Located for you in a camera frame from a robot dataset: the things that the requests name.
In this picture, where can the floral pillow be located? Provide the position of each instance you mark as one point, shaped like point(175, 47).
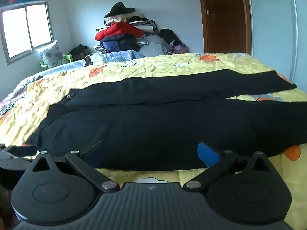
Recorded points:
point(51, 55)

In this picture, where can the yellow printed quilt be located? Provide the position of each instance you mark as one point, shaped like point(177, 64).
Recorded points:
point(168, 67)

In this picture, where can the window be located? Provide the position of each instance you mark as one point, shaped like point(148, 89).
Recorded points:
point(16, 31)

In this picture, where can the stack of folded clothes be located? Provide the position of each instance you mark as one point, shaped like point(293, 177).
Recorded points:
point(141, 24)

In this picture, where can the black and white patterned cloth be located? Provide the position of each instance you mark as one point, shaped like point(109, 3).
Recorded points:
point(92, 60)

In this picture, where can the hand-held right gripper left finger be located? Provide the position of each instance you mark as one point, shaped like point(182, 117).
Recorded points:
point(92, 154)

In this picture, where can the white wardrobe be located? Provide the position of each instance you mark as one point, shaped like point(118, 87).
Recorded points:
point(271, 28)

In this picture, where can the black pants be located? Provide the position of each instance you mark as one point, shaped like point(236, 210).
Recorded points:
point(156, 129)

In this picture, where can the black duffel bag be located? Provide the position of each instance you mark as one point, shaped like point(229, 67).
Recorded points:
point(78, 52)

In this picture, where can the grey bag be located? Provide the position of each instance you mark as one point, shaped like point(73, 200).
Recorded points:
point(153, 45)

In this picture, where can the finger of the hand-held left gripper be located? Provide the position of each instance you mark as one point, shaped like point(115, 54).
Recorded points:
point(21, 150)

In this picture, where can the green plastic chair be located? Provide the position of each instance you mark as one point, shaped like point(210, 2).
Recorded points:
point(69, 58)

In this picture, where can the pile of assorted clothes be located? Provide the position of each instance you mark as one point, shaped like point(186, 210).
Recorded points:
point(122, 55)

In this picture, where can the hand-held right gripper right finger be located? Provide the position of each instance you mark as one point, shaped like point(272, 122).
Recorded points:
point(207, 155)

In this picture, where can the navy puffer jacket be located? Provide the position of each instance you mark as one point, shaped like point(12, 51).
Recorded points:
point(117, 43)

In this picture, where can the red puffer jacket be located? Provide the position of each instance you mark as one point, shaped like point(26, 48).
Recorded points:
point(120, 30)

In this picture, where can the purple cloth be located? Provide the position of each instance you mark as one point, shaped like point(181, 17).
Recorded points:
point(179, 49)

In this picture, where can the brown wooden door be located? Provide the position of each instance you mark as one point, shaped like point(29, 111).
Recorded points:
point(223, 16)

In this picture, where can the black garment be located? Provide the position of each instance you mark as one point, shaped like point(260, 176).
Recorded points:
point(120, 9)

